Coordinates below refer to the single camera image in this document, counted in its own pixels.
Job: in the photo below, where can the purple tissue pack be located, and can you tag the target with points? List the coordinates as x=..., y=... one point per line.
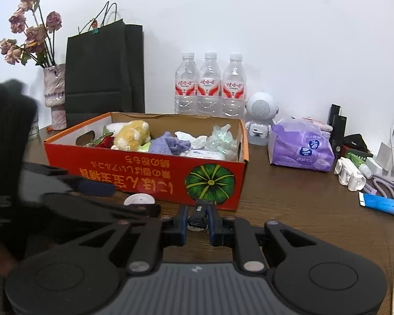
x=298, y=147

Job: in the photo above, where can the black pouch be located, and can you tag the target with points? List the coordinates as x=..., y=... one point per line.
x=354, y=141

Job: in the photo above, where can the translucent cotton swab box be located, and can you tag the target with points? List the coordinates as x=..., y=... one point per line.
x=200, y=155

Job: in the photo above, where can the red green wrapper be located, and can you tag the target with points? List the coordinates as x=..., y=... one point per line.
x=103, y=141

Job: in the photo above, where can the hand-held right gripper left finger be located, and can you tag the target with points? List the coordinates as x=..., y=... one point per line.
x=181, y=226

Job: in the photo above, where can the small white paper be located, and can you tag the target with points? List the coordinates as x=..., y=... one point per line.
x=116, y=128

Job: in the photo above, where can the black rectangular device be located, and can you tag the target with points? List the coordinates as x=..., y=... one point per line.
x=339, y=131
x=334, y=115

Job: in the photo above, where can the dried pink flowers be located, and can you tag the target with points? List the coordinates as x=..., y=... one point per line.
x=36, y=34

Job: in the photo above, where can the blue tube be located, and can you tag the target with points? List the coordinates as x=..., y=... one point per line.
x=381, y=205

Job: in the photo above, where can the white robot speaker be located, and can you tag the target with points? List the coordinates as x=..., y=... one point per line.
x=261, y=108

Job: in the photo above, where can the teal binder clip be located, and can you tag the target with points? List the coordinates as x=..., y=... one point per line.
x=95, y=30

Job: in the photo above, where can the pink speckled vase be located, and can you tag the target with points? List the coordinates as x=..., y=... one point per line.
x=55, y=95

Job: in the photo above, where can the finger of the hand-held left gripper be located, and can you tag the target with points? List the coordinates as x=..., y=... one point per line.
x=101, y=211
x=95, y=188

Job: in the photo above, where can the yellow white plush toy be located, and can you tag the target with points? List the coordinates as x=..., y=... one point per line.
x=133, y=134

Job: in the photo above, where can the clear drinking glass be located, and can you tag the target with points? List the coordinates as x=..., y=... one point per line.
x=34, y=129

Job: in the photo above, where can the green tissue pack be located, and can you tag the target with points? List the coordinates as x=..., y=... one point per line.
x=145, y=147

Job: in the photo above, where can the white charger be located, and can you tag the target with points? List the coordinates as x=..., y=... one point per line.
x=390, y=156

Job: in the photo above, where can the black binder clip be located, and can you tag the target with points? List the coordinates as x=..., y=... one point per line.
x=198, y=218

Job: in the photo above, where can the red cardboard box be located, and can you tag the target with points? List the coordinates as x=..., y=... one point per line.
x=118, y=174

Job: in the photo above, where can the black paper bag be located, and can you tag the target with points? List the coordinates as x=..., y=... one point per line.
x=101, y=78

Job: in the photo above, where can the purple woven pouch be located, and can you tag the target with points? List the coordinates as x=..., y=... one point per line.
x=167, y=144

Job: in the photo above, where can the iridescent plastic bag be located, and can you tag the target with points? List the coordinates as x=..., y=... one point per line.
x=221, y=141

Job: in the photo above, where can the large white paper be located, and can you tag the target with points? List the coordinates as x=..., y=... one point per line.
x=192, y=139

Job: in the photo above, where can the small green bottle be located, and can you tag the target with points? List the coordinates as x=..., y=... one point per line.
x=359, y=164

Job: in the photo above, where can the clear water bottle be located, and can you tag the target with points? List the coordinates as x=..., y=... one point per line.
x=209, y=85
x=185, y=85
x=234, y=87

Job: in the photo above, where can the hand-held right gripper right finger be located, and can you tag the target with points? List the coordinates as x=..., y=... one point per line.
x=214, y=228

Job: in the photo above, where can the white round disc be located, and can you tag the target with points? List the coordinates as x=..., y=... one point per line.
x=138, y=200

